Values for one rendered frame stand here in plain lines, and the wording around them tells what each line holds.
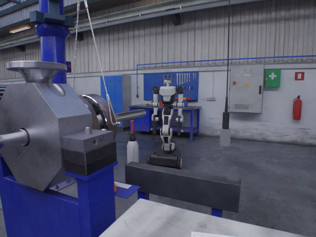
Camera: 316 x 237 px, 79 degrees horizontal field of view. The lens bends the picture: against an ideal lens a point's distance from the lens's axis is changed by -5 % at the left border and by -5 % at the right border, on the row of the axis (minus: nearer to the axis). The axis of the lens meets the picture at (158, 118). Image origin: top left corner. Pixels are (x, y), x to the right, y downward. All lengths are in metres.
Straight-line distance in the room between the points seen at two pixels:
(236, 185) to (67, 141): 0.75
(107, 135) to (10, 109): 0.49
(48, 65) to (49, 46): 2.10
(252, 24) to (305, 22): 1.17
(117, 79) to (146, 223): 6.09
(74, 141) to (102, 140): 0.12
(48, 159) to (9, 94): 0.37
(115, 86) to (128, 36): 1.76
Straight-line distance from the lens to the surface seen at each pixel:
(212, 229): 0.71
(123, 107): 6.56
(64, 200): 1.02
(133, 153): 3.56
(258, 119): 5.81
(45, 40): 3.12
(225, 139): 1.48
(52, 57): 3.06
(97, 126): 1.11
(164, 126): 3.44
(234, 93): 5.48
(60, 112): 0.90
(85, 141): 0.80
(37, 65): 0.99
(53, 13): 3.01
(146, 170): 1.13
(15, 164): 1.20
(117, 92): 6.64
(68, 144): 0.86
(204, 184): 1.04
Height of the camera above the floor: 1.29
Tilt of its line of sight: 8 degrees down
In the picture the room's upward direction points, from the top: straight up
